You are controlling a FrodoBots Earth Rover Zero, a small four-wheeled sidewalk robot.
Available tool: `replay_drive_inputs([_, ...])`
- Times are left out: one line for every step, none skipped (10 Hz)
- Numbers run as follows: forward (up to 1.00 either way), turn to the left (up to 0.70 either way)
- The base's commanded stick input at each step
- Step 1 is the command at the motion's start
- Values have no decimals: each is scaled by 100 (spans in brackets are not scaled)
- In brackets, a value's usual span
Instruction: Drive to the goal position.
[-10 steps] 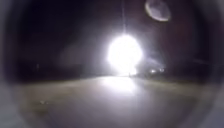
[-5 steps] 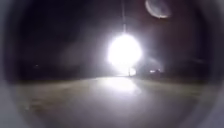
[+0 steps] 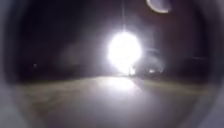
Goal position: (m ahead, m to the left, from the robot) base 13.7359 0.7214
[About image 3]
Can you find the dark vehicle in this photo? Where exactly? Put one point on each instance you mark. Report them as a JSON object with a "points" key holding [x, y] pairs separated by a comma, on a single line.
{"points": [[150, 68]]}

